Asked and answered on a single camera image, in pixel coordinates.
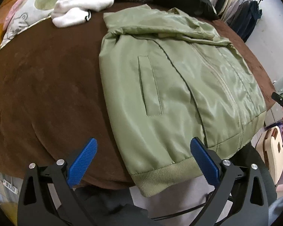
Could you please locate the olive green zip jacket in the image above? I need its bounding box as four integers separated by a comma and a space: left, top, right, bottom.
99, 5, 266, 197

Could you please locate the clothes rack with hanging clothes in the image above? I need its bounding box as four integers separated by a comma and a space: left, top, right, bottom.
211, 0, 262, 42

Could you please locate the beige wooden stool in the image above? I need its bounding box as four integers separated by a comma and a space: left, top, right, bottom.
255, 126, 283, 185

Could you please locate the grey trouser leg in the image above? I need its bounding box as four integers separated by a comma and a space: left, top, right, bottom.
74, 185, 160, 226

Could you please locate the black garment pile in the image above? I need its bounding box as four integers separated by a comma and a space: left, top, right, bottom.
153, 0, 219, 21

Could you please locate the white fluffy fleece garment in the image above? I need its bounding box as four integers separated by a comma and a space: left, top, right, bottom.
51, 0, 114, 28

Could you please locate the bear print pillow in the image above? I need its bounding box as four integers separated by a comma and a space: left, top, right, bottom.
0, 0, 58, 50

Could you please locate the pink pillow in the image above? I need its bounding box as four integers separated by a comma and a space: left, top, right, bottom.
3, 0, 25, 31

